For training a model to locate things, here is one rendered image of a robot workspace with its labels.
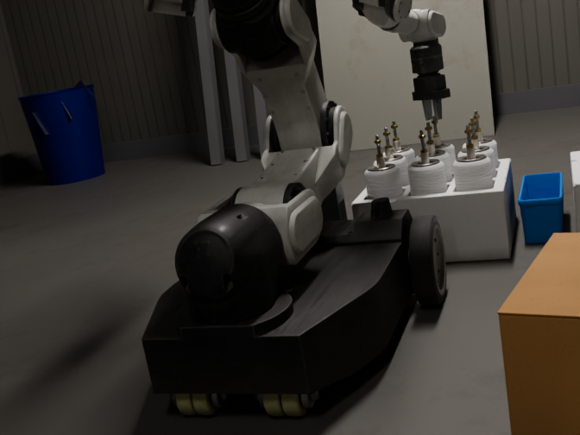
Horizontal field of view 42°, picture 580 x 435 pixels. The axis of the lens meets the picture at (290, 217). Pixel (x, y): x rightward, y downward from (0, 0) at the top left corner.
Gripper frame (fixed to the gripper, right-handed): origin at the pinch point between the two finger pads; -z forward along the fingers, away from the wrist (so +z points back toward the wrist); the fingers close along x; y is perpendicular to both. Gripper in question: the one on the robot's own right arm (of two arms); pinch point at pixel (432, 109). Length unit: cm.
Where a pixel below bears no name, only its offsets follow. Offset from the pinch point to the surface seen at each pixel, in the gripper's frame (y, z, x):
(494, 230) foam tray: -17.3, -28.3, 30.7
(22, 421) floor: -131, -37, 4
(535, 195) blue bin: 21.5, -30.1, 16.5
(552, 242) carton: -78, -7, 88
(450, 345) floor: -63, -36, 53
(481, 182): -15.6, -16.4, 26.9
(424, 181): -23.8, -14.7, 15.4
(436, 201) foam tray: -24.6, -19.5, 19.4
